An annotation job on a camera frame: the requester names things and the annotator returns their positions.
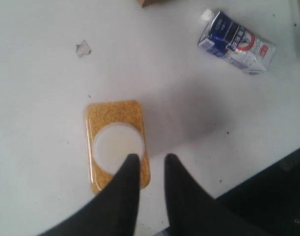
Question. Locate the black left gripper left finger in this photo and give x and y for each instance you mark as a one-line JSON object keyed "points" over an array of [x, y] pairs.
{"points": [[113, 212]]}

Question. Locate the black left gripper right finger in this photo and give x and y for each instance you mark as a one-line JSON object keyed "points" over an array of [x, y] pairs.
{"points": [[192, 211]]}

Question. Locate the clear bottle yellow millet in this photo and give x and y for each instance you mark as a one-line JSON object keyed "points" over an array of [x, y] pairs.
{"points": [[114, 130]]}

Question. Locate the blue white salt packet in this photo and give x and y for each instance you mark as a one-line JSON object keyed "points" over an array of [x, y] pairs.
{"points": [[237, 45]]}

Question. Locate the brown paper shopping bag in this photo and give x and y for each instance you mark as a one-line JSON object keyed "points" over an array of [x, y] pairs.
{"points": [[145, 3]]}

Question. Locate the white crumpled piece behind packet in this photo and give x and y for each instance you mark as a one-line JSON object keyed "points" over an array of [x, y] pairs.
{"points": [[208, 15]]}

